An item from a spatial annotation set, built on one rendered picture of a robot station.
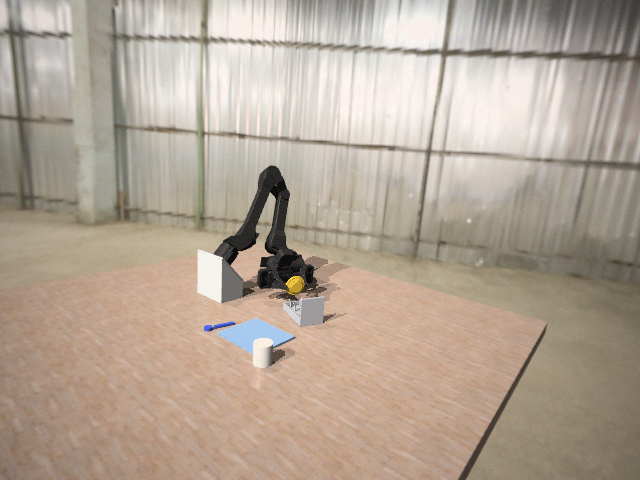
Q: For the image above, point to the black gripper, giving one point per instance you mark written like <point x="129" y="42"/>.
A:
<point x="275" y="279"/>

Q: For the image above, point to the light blue flat mat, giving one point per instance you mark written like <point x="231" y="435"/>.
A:
<point x="243" y="335"/>

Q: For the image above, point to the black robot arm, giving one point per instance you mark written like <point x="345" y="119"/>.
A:
<point x="270" y="181"/>

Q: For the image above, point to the yellow plate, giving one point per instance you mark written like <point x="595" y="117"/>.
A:
<point x="295" y="285"/>

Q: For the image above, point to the white cylinder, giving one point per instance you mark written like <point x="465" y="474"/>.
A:
<point x="262" y="352"/>

